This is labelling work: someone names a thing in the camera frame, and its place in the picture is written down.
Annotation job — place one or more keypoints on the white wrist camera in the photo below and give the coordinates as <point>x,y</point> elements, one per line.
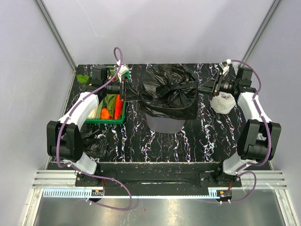
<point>123,69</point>
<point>225,67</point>

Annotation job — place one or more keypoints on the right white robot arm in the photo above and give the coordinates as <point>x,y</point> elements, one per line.
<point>259,138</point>

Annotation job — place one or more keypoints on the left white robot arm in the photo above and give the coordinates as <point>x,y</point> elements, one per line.
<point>64,141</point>

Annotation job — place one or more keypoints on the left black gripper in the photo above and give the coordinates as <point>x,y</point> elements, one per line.
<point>130,94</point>

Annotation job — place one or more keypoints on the green plastic basket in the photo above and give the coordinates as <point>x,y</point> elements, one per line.
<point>109,102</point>

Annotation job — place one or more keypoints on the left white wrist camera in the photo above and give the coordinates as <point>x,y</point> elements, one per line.
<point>123,69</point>

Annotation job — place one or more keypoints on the grey mesh trash bin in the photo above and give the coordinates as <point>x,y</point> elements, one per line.
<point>164,125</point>

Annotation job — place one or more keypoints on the large orange carrot toy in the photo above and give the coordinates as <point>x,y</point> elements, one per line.
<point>118,107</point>

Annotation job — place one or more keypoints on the black trash bag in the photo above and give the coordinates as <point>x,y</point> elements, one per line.
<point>169,91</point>
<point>94,142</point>

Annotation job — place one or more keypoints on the yellow white cabbage toy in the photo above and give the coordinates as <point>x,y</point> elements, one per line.
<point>95,113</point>

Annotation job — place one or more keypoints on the white crumpled paper roll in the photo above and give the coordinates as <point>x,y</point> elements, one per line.
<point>223,103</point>

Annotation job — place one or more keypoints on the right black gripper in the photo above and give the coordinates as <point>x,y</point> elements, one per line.
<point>209,85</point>

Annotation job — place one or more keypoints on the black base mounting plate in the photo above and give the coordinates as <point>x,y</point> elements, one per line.
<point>202,174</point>

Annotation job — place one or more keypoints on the orange pumpkin toy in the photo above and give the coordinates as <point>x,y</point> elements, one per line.
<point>105,114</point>

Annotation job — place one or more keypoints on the green leafy vegetable toy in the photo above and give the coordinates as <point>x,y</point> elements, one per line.
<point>82,78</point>

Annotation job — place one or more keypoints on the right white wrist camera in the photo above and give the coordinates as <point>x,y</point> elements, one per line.
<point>225,67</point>

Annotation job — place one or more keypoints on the aluminium frame rail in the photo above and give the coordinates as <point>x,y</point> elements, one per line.
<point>265,179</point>

